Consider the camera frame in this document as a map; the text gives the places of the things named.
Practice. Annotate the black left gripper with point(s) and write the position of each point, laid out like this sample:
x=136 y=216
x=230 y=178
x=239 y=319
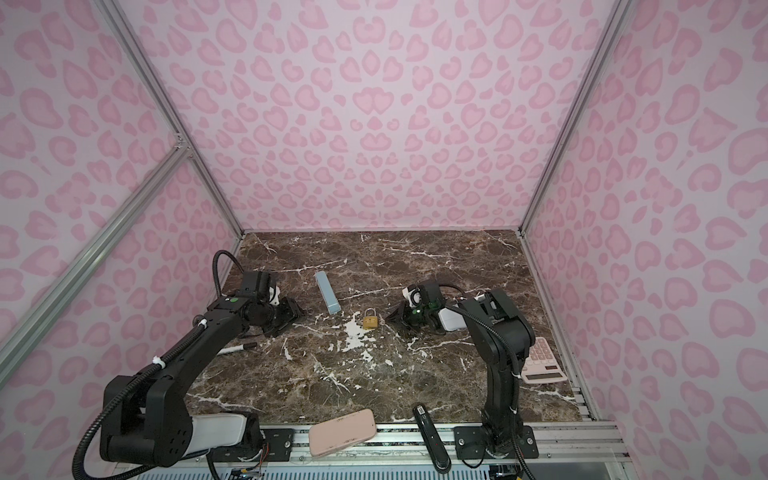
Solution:
x=293 y=312

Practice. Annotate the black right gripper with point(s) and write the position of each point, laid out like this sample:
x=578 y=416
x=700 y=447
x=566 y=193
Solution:
x=403 y=322

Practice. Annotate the brass padlock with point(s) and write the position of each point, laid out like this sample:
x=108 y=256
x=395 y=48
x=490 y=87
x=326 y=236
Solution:
x=370 y=319

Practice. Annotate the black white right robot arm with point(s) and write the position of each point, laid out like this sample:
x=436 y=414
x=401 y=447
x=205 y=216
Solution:
x=503 y=338

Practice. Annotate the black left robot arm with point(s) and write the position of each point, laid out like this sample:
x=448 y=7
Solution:
x=145 y=420

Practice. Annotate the light blue rectangular bar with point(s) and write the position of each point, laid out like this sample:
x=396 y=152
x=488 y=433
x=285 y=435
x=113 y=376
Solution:
x=327 y=293

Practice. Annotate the white black marker pen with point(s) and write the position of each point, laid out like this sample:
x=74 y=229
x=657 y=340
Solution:
x=237 y=348

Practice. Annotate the black handheld device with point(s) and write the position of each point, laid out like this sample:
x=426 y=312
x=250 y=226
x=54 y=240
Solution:
x=435 y=447

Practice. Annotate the pink smartphone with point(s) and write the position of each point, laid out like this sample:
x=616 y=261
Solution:
x=340 y=433

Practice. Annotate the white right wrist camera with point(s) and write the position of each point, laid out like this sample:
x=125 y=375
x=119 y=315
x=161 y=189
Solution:
x=412 y=295

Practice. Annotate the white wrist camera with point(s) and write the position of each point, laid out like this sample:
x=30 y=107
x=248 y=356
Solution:
x=274 y=296
x=412 y=295

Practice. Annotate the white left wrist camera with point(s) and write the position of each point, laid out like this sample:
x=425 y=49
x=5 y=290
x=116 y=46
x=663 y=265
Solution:
x=274 y=296

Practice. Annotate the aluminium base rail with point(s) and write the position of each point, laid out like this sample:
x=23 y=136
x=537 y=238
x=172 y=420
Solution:
x=588 y=450

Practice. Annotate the diagonal aluminium frame bar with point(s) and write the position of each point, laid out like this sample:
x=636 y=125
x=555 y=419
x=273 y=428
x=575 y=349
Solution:
x=39 y=320

